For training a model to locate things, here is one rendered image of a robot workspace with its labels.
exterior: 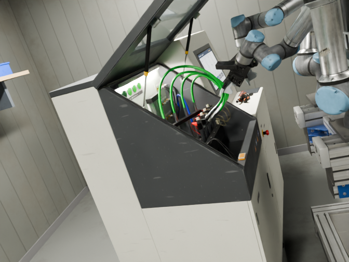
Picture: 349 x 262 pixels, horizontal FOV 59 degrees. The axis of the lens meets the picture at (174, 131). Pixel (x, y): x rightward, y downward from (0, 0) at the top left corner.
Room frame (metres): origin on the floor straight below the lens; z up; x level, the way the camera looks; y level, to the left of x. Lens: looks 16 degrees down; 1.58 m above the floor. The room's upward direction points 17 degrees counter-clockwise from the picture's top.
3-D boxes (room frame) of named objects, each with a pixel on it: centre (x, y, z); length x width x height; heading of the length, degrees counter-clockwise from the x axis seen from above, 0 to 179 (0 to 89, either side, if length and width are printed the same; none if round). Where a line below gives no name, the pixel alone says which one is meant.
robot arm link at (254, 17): (1.66, -0.58, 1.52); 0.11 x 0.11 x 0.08; 15
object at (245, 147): (1.57, -0.36, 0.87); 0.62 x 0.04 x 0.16; 156
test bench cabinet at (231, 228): (1.68, -0.12, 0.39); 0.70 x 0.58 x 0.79; 156
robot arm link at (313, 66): (1.63, -0.88, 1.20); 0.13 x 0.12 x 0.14; 15
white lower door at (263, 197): (1.56, -0.38, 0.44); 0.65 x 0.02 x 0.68; 156
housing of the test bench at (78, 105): (2.18, 0.13, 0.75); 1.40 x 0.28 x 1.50; 156
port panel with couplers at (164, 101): (2.00, 0.00, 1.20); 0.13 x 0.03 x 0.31; 156
